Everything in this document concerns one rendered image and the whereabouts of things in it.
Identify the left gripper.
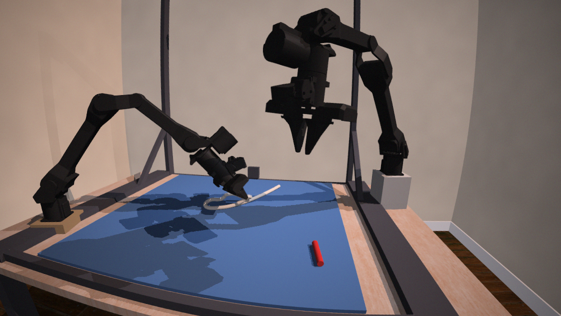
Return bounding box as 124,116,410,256
265,71,358,155

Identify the blue work mat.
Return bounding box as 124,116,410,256
38,174,367,314

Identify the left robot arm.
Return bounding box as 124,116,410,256
263,8,409,176

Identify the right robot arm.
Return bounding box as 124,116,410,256
33,93,238,222

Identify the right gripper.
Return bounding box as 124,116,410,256
207,159,249,200

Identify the white rope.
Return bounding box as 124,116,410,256
203,185,281,210

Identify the red cylinder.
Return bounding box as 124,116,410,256
312,240,324,267

